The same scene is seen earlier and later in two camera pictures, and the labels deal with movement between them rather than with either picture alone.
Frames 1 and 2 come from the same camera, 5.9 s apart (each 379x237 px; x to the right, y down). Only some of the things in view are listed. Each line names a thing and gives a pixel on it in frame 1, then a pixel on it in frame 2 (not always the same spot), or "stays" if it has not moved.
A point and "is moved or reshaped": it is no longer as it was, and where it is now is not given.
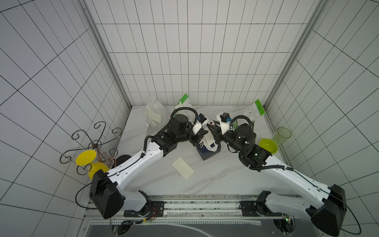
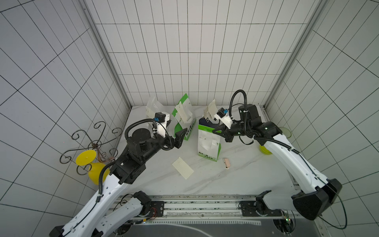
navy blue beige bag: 208,146 is moved or reshaped
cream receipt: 209,140 → 211,110
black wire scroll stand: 84,157 stays
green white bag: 253,112 is moved or reshaped
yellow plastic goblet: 86,157 stays
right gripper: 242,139 → 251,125
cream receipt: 182,168 stays
